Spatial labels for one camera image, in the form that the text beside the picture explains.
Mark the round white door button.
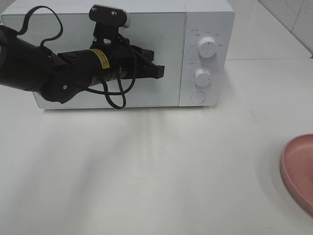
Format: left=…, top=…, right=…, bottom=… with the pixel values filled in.
left=191, top=92, right=206, bottom=104

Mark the black left camera cable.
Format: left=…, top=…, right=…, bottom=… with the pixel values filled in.
left=16, top=5, right=136, bottom=110

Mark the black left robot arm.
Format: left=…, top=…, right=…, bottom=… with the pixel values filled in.
left=0, top=26, right=164, bottom=109

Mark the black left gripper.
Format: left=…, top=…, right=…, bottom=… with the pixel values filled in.
left=89, top=23, right=164, bottom=85

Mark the white microwave oven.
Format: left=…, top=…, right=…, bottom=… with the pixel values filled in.
left=0, top=0, right=235, bottom=109

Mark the pink round plate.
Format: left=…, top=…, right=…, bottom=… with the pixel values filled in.
left=280, top=133, right=313, bottom=216

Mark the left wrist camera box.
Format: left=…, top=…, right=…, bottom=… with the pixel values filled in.
left=89, top=4, right=131, bottom=28

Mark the upper white power knob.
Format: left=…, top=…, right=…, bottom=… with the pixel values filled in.
left=197, top=35, right=217, bottom=58

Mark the white timer knob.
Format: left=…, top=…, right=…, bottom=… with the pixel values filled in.
left=194, top=69, right=212, bottom=87

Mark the white microwave door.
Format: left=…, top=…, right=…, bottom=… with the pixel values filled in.
left=0, top=12, right=188, bottom=110

